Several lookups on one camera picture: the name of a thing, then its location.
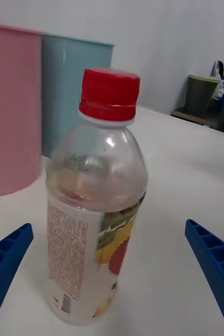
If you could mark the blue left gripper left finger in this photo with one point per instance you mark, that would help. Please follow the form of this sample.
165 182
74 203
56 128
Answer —
4 260

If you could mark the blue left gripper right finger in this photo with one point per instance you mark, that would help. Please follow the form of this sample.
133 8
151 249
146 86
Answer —
216 260

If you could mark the clear bottle with red cap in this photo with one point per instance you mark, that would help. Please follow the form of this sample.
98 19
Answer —
90 183

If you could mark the pink plastic bin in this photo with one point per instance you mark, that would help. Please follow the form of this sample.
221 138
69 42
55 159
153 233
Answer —
12 105

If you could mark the dark green bin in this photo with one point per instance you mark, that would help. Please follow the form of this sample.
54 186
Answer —
201 94

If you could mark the pale blue plastic bin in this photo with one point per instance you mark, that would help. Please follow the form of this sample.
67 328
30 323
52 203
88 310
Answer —
69 86

